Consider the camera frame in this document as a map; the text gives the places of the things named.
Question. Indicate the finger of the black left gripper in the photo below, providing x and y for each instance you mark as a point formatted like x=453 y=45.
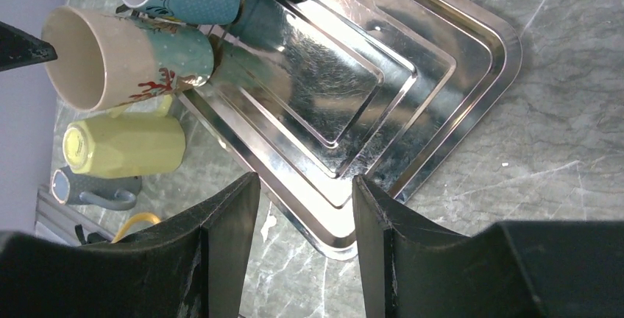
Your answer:
x=19 y=49

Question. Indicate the steel serving tray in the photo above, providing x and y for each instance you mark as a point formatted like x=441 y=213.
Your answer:
x=310 y=93

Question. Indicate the beige teal patterned mug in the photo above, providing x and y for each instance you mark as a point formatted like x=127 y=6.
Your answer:
x=105 y=60

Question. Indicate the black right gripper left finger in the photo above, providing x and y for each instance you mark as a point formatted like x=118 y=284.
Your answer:
x=190 y=265

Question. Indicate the yellow mug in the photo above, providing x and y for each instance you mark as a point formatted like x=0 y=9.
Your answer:
x=133 y=220

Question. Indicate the lime green faceted mug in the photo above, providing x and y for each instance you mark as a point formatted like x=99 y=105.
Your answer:
x=125 y=144

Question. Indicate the grey blue mug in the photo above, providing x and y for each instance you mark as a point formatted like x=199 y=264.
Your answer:
x=116 y=194

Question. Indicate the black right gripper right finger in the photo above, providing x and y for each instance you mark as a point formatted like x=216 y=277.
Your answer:
x=412 y=267

